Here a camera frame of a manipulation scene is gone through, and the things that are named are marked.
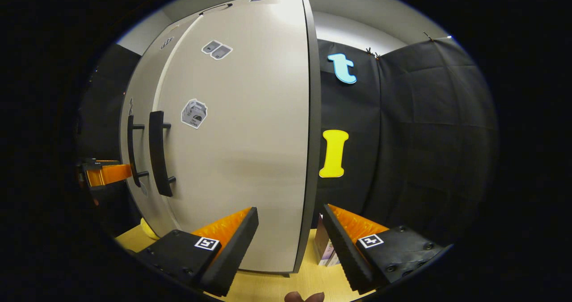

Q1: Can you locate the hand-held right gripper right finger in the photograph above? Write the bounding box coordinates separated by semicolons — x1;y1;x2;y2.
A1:
322;204;446;294

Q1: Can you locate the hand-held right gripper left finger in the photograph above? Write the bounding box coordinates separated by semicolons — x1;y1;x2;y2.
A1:
134;207;259;297

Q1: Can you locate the white cabinet door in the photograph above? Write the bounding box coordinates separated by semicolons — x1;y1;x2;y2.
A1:
119;15;199;239
154;7;312;273

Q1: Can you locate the white and grey cabinet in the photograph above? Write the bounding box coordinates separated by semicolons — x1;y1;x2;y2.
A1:
119;0;321;278

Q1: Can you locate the white and purple box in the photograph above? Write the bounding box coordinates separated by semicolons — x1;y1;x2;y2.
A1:
314;214;341;267

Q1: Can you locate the black backdrop cloth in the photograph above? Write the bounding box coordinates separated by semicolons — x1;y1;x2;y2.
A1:
76;36;499;249

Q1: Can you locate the black door handle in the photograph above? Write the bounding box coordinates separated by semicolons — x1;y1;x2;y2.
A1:
148;111;176;197
127;114;150;188

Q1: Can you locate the black drawer handle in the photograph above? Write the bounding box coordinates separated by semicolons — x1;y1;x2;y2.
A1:
199;3;233;16

